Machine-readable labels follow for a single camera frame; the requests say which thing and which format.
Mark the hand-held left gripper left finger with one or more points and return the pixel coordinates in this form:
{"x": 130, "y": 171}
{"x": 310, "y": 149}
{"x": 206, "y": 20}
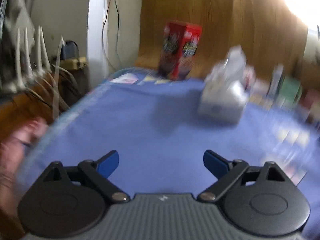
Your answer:
{"x": 108, "y": 165}

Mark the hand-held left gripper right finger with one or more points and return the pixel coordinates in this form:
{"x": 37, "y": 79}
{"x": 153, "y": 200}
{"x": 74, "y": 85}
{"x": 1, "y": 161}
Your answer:
{"x": 215, "y": 163}

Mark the blue printed tablecloth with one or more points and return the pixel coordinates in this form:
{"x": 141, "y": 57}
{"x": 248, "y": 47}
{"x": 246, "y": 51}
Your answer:
{"x": 150, "y": 120}

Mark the white tissue pack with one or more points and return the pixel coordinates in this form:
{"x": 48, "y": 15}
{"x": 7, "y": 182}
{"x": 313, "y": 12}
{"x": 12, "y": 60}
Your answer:
{"x": 222, "y": 95}

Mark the person's bare limb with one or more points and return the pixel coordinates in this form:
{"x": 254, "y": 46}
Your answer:
{"x": 15, "y": 145}

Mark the teal plastic mug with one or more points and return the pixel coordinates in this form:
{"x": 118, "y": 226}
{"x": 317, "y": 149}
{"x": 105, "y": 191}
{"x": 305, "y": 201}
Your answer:
{"x": 291, "y": 92}

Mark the beige power strip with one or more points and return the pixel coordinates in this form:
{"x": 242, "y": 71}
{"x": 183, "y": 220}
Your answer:
{"x": 73, "y": 63}

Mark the red snack box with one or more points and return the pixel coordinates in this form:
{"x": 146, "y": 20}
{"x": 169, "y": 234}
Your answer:
{"x": 180, "y": 50}

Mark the wooden board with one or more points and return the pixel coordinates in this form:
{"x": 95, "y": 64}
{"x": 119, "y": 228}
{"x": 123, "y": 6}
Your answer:
{"x": 225, "y": 17}

